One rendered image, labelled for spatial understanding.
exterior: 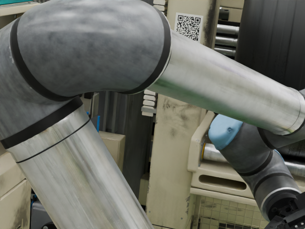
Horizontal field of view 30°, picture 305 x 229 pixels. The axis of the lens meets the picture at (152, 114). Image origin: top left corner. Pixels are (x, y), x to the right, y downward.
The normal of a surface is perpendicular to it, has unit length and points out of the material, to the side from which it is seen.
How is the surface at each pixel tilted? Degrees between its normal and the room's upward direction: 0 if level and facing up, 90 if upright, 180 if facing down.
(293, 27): 71
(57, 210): 103
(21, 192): 90
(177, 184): 90
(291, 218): 36
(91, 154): 61
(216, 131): 49
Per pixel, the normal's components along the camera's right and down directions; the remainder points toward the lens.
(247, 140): -0.45, 0.31
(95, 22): 0.13, -0.28
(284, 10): -0.17, -0.22
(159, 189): -0.24, 0.24
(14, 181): 0.97, 0.16
